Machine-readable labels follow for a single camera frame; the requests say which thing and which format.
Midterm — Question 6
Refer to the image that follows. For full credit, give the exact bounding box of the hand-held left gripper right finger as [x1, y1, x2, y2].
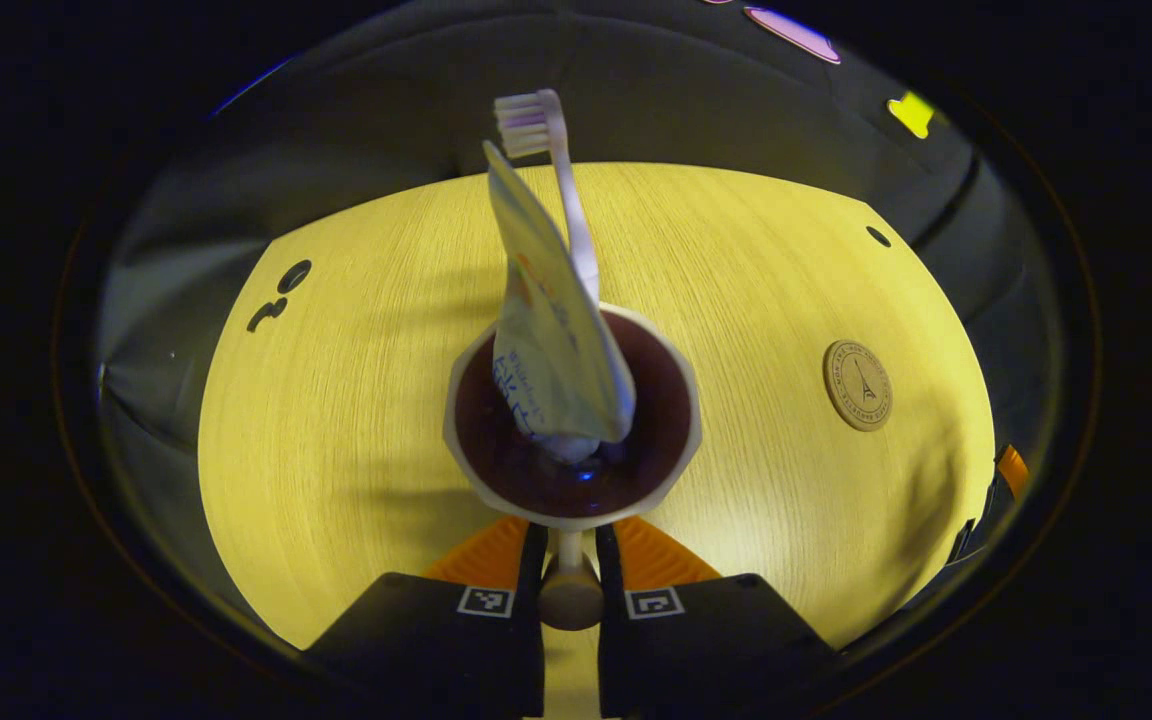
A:
[594, 515, 842, 719]

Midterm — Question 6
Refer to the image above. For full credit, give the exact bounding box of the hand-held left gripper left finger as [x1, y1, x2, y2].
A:
[306, 518, 549, 719]

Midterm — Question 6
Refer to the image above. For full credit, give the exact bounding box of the beige cup with maroon inside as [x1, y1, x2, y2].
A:
[442, 302, 704, 632]

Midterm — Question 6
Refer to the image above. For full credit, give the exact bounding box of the round cork coaster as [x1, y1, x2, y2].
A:
[822, 339, 894, 433]

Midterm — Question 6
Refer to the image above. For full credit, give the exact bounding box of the white toothpaste tube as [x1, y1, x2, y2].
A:
[482, 140, 637, 464]

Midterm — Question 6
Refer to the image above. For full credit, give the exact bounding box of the white toothbrush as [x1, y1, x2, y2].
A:
[493, 88, 602, 306]

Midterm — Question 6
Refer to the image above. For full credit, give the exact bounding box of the light wooden desktop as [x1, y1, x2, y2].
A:
[198, 162, 997, 719]

